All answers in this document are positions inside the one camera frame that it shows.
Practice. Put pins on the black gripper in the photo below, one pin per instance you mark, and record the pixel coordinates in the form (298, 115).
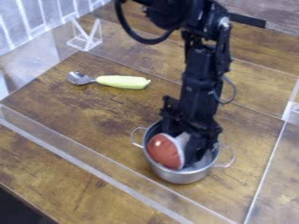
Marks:
(194, 120)

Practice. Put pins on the red and white plush mushroom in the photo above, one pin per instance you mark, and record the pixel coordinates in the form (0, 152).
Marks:
(166, 149)

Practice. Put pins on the silver pot with handles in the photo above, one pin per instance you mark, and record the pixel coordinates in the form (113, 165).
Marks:
(188, 174)

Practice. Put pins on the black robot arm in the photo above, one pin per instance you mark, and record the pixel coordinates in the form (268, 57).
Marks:
(203, 22)

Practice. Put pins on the clear acrylic triangle stand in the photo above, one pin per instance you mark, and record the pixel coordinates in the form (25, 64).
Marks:
(85, 41)

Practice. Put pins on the spoon with yellow handle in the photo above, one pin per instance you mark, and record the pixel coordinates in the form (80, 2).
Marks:
(116, 81)

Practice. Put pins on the black wall strip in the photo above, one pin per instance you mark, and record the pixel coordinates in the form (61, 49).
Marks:
(247, 20)

